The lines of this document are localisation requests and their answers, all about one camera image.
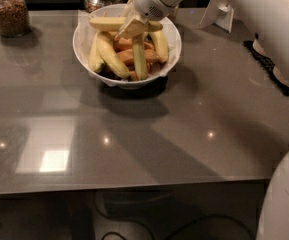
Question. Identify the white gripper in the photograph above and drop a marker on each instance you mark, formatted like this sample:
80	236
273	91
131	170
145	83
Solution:
148	2

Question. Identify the yellow banana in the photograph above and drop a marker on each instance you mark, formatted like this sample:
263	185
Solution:
139	57
110	57
115	23
95	62
161	45

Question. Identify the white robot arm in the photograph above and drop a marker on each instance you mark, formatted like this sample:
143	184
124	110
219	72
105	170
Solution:
268	21

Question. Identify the orange ripe banana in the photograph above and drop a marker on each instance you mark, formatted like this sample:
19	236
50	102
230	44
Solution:
124	50

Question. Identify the white bowl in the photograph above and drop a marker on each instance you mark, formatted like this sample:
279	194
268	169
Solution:
84	34

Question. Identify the right glass grain jar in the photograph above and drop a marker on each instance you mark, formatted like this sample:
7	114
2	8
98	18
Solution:
173	15

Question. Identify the glass grain jar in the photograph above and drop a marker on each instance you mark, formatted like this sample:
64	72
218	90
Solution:
14	18
173	15

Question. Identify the white folded card stand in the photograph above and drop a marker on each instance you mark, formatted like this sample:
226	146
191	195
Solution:
219	13

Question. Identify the left glass grain jar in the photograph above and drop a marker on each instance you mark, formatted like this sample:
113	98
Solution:
14	18

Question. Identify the black rubber mat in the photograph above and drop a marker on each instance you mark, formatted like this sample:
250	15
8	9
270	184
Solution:
267	66

